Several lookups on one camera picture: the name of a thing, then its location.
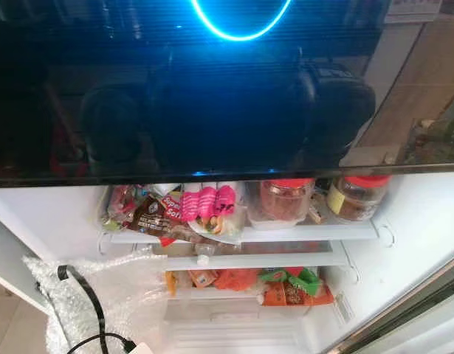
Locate white fridge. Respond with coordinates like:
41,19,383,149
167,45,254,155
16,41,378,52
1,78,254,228
0,166,454,354

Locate black glass fridge door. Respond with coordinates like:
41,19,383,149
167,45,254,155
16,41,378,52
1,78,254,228
0,0,454,187

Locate clear fridge drawer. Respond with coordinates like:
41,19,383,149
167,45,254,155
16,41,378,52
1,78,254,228
164,299,316,354

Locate red lid jar yellow label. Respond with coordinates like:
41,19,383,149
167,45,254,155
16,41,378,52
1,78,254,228
329,174,391,222

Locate red lid jar brown contents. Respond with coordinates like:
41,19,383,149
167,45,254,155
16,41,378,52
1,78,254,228
258,177,316,222

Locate orange noodle package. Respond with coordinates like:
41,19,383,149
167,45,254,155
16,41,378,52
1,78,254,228
262,280,334,307

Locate clear plastic food tub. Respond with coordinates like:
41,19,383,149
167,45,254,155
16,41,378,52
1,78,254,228
245,199,316,229

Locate white plate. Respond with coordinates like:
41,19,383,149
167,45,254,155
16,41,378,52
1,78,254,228
188,210,246,244

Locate orange-red snack packet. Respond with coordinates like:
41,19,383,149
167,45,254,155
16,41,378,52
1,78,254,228
212,268,263,292

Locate pink wrapped food pack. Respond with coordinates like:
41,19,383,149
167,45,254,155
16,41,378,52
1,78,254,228
181,186,236,222

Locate small orange box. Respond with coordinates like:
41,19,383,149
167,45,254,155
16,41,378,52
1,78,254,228
188,269,219,288

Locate brown snack bag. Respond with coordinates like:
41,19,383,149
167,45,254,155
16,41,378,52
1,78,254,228
127,190,185,238

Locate yellow snack packet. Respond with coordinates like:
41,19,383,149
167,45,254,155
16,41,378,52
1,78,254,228
164,271,179,296

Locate red green snack packet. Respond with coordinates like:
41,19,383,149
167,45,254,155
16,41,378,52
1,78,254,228
101,184,142,229

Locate bubble wrap sheet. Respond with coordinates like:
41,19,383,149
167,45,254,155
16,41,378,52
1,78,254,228
24,254,168,354

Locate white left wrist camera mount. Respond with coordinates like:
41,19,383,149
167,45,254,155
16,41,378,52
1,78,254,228
127,342,155,354

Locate black strap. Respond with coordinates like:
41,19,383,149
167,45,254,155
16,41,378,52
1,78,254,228
57,264,109,354

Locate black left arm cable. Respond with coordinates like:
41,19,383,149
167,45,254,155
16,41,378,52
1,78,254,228
64,332,139,354

